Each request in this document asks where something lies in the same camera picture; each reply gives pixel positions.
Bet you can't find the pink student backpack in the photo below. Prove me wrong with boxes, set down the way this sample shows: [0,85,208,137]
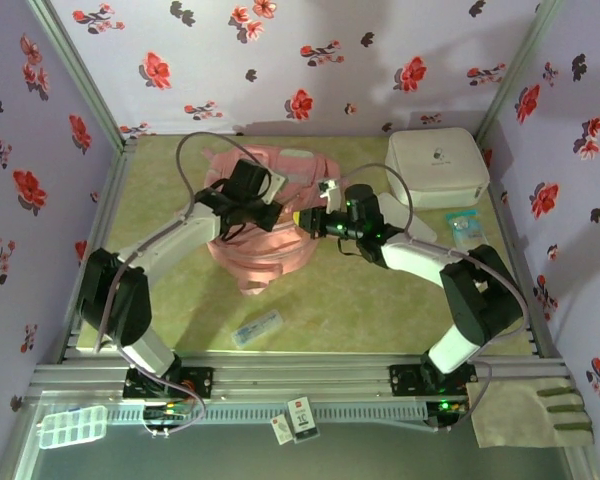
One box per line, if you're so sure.
[203,144,341,299]

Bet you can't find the clear plastic pencil case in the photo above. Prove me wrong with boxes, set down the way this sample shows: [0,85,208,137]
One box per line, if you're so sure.
[232,309,285,347]

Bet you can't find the white zip case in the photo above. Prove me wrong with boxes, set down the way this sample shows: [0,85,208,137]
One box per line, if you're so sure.
[383,127,491,209]

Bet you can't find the blue tissue packet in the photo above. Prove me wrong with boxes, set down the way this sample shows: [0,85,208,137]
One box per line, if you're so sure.
[444,208,490,251]

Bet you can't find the black and white card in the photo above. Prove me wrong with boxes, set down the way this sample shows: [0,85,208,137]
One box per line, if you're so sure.
[285,396,321,444]

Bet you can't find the small white tag card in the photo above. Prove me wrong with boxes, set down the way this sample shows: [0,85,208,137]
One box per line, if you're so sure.
[269,413,294,446]

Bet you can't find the small circuit board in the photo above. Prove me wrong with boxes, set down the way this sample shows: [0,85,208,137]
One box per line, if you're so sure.
[143,403,190,422]
[427,398,470,417]

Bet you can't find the beige glove green stripes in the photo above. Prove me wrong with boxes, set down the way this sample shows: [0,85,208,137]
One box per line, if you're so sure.
[467,377,595,450]

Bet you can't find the clear plastic compartment box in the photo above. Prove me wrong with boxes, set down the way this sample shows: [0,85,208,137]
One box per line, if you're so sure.
[38,404,109,450]

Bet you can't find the grey left arm cable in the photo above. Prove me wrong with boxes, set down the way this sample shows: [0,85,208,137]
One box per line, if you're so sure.
[94,132,261,439]

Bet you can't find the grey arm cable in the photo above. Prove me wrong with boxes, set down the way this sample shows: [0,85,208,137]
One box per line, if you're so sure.
[324,163,529,434]
[94,132,261,439]

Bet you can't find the aluminium frame side rail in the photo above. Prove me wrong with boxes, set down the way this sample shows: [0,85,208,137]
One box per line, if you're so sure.
[57,137,139,362]
[479,139,564,359]

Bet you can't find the aluminium frame cross rail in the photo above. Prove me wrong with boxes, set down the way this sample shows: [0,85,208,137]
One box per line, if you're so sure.
[27,352,576,407]

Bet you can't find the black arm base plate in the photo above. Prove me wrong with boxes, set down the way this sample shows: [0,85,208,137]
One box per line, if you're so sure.
[122,366,215,400]
[388,363,479,399]

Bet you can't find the grey slotted cable duct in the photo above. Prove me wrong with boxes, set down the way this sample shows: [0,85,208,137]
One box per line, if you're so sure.
[107,402,429,424]

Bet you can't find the aluminium frame post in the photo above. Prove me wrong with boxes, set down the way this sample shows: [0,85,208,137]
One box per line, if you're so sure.
[473,0,565,141]
[27,0,127,146]

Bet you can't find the grey right arm cable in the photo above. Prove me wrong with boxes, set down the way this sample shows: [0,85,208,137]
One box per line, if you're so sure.
[324,163,529,434]

